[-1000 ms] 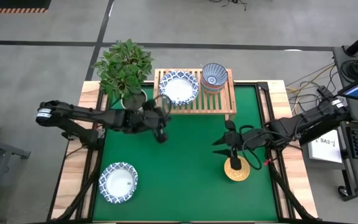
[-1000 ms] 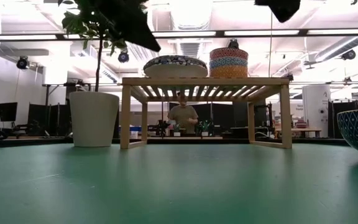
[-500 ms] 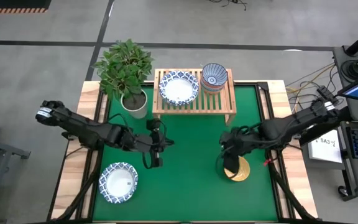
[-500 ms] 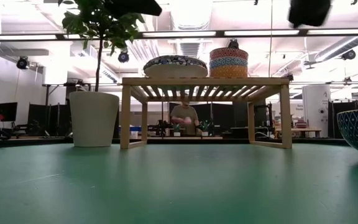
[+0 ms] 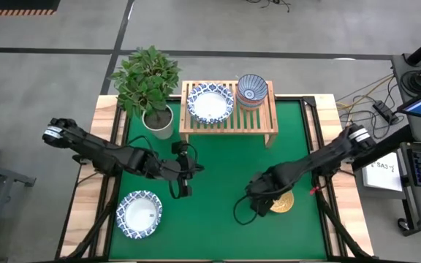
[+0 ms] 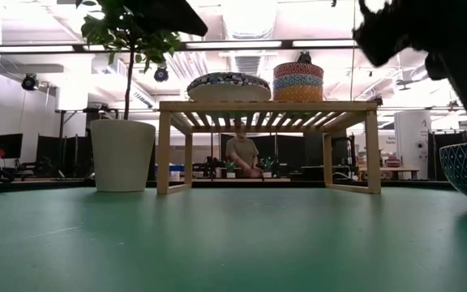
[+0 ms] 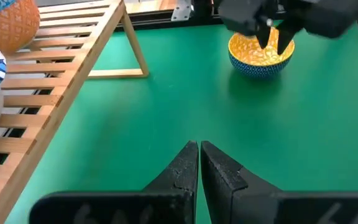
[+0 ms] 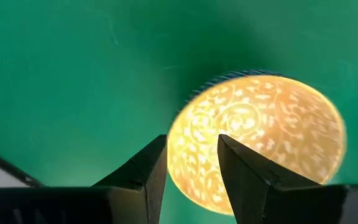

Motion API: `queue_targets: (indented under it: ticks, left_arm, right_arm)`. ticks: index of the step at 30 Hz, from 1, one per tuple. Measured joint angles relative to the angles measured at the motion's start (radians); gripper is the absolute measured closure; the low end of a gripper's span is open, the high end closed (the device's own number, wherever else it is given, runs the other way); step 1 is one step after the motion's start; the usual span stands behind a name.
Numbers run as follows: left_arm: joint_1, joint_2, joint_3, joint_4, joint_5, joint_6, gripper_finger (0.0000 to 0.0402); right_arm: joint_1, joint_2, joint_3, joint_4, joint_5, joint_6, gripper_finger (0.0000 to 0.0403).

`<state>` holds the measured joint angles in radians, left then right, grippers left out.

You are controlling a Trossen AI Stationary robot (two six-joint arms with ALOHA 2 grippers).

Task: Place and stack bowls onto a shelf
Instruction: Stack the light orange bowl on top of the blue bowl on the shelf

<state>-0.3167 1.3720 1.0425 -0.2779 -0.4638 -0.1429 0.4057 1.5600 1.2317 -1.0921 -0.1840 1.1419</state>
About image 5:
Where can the green potted plant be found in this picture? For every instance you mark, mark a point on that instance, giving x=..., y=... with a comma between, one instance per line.
x=148, y=80

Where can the green table mat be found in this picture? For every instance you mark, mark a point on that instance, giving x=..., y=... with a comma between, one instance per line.
x=214, y=226

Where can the yellow patterned small bowl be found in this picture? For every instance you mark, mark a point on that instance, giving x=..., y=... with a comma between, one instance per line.
x=285, y=204

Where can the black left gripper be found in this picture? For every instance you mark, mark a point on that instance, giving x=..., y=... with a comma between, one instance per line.
x=183, y=168

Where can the slatted wooden shelf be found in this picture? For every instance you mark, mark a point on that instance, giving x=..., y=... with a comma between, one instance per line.
x=247, y=122

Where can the black orange striped floor mat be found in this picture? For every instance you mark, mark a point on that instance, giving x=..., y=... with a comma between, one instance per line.
x=13, y=4

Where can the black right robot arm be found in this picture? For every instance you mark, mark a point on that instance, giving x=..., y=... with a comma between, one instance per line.
x=316, y=159

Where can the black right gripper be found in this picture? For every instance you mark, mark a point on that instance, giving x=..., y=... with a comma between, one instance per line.
x=261, y=193

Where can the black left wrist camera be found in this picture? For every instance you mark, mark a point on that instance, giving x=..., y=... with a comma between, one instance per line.
x=180, y=147

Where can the light blue small bowl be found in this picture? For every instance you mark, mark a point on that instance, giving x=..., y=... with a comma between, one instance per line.
x=249, y=108

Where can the pink red tag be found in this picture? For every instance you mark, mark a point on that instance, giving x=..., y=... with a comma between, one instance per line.
x=314, y=190

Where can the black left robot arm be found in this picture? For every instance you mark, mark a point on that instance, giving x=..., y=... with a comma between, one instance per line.
x=97, y=148

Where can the blue striped small bowl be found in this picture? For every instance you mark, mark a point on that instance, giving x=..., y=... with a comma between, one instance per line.
x=252, y=87

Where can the black aluminium table frame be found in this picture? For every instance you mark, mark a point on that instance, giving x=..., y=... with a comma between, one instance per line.
x=291, y=99

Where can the black caster wheel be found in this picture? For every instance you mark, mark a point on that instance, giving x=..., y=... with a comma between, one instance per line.
x=403, y=224

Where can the left gripper black side block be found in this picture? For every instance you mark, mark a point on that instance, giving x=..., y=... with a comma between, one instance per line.
x=185, y=190

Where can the black power strip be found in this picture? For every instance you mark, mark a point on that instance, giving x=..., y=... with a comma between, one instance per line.
x=382, y=109

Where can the white paper sheet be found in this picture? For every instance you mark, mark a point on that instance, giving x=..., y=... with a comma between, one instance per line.
x=382, y=179

